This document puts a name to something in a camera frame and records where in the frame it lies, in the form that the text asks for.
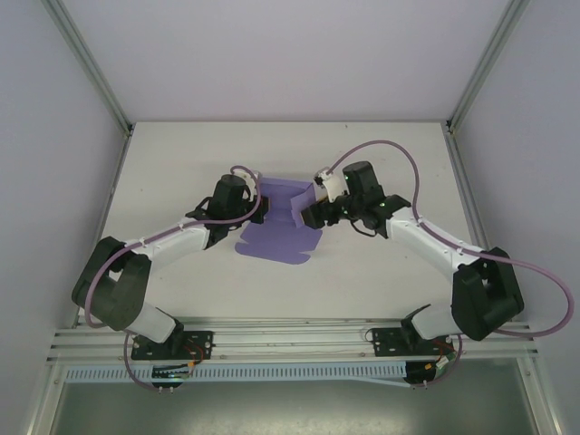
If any purple cardboard box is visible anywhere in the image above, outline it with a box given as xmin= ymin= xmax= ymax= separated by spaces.
xmin=234 ymin=177 xmax=324 ymax=267

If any grey metal sheet panel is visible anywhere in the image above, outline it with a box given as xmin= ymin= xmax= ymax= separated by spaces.
xmin=44 ymin=380 xmax=549 ymax=435

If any aluminium table side rail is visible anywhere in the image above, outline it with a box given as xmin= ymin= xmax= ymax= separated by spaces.
xmin=443 ymin=129 xmax=534 ymax=327
xmin=71 ymin=129 xmax=135 ymax=330

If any long aluminium mounting rail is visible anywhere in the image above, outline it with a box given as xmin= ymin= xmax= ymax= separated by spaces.
xmin=44 ymin=316 xmax=541 ymax=364

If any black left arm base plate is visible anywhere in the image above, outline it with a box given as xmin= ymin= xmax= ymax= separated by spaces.
xmin=130 ymin=329 xmax=215 ymax=363

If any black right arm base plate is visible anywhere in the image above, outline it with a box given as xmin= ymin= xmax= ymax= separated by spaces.
xmin=370 ymin=326 xmax=455 ymax=359

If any slotted grey cable duct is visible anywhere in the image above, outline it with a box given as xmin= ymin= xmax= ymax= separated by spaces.
xmin=65 ymin=363 xmax=411 ymax=385

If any aluminium frame post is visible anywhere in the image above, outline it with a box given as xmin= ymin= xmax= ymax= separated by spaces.
xmin=446 ymin=0 xmax=530 ymax=136
xmin=42 ymin=0 xmax=135 ymax=138

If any short aluminium frame leg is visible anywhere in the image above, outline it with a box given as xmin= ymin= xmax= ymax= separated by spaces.
xmin=516 ymin=360 xmax=561 ymax=435
xmin=25 ymin=362 xmax=67 ymax=435

